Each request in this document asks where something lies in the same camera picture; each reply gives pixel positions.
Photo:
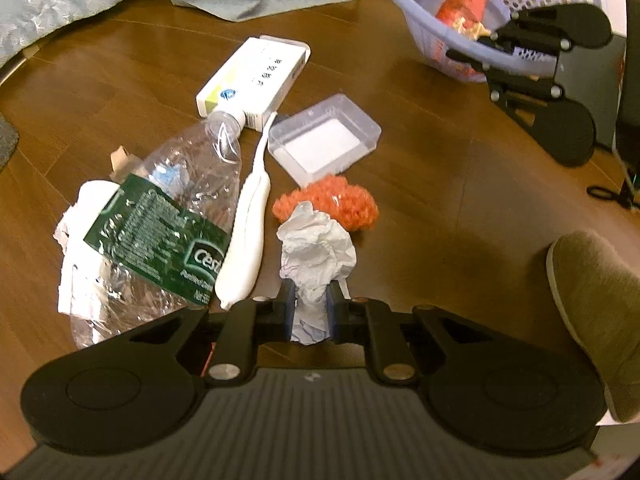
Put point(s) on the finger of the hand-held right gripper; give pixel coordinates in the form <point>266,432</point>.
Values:
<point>530,35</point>
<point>525,87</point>

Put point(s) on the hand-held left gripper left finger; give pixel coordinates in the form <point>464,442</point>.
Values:
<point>289,312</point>

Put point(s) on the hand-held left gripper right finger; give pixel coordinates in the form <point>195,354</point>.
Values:
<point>330,312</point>

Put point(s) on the white tissue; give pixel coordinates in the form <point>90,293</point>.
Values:
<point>315,250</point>

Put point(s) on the purple plastic basket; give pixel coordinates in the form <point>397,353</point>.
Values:
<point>425,25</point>

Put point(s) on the orange mesh scrubber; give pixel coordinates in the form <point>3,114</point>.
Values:
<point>340,200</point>

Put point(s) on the crushed clear plastic bottle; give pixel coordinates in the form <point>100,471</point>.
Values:
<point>150,220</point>

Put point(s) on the clear plastic box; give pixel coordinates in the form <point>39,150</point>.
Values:
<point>320,140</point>

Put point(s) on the blue white face mask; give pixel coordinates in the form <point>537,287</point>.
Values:
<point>85,210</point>

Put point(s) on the white medicine box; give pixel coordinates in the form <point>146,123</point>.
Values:
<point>250,80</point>

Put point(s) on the black box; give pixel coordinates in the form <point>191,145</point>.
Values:
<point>631,75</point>

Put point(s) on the red snack wrapper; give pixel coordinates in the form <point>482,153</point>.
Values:
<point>465,0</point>

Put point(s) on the black scissors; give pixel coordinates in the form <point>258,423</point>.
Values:
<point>612,193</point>

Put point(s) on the tan slipper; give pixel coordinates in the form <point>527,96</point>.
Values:
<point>595,310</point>

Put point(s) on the grey floor mat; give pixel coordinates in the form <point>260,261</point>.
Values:
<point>6,137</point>

